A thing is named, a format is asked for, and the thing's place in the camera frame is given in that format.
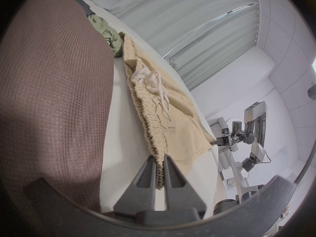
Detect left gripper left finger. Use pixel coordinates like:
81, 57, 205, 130
113, 155, 158, 217

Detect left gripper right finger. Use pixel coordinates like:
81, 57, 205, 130
136, 154, 207, 223

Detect tan shorts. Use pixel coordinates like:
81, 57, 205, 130
118, 31, 215, 189

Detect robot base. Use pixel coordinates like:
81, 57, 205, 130
217, 147, 266, 217

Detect bed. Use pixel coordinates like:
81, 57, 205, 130
69, 0, 223, 213

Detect pale green curtain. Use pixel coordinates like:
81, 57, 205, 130
83, 0, 257, 59
164, 5, 259, 91

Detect brown garment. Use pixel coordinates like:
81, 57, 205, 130
0, 0, 115, 212

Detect green garment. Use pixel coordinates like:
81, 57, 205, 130
88, 14, 122, 57

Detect black garment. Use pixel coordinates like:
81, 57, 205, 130
75, 0, 93, 17

